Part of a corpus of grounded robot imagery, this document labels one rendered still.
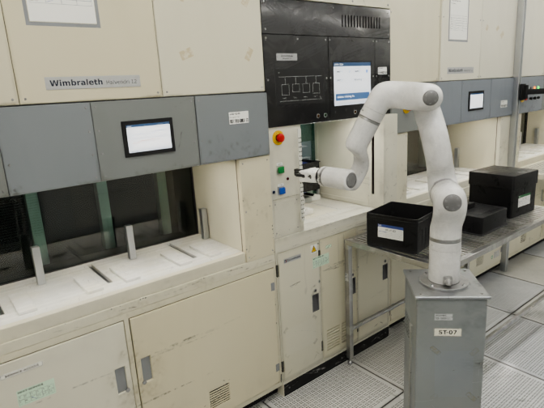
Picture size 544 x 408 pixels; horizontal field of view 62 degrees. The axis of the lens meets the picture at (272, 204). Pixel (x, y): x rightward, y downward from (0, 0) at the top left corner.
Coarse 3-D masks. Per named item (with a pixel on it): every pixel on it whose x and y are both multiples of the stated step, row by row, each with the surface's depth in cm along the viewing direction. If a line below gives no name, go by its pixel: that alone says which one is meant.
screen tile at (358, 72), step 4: (356, 68) 233; (360, 68) 235; (364, 68) 237; (368, 68) 239; (356, 72) 234; (360, 72) 236; (364, 72) 238; (368, 72) 239; (356, 76) 234; (360, 76) 236; (364, 76) 238; (368, 76) 240; (368, 80) 240; (356, 84) 235; (360, 84) 237; (364, 84) 239; (368, 84) 241; (356, 88) 236; (360, 88) 237; (364, 88) 239; (368, 88) 241
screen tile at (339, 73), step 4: (336, 72) 225; (340, 72) 226; (344, 72) 228; (336, 76) 225; (340, 76) 227; (344, 76) 229; (348, 76) 230; (348, 80) 231; (336, 84) 226; (340, 84) 228; (344, 84) 230; (348, 84) 231; (336, 88) 226; (340, 88) 228; (344, 88) 230; (348, 88) 232
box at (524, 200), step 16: (480, 176) 274; (496, 176) 265; (512, 176) 258; (528, 176) 266; (480, 192) 276; (496, 192) 268; (512, 192) 260; (528, 192) 270; (512, 208) 263; (528, 208) 273
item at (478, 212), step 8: (472, 208) 253; (480, 208) 252; (488, 208) 251; (496, 208) 250; (504, 208) 250; (472, 216) 238; (480, 216) 237; (488, 216) 238; (496, 216) 244; (504, 216) 250; (464, 224) 243; (472, 224) 239; (480, 224) 236; (488, 224) 239; (496, 224) 246; (504, 224) 252; (464, 232) 243; (472, 232) 240; (480, 232) 237; (488, 232) 240
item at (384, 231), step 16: (384, 208) 244; (400, 208) 248; (416, 208) 241; (432, 208) 235; (368, 224) 231; (384, 224) 225; (400, 224) 219; (416, 224) 214; (368, 240) 234; (384, 240) 227; (400, 240) 221; (416, 240) 216
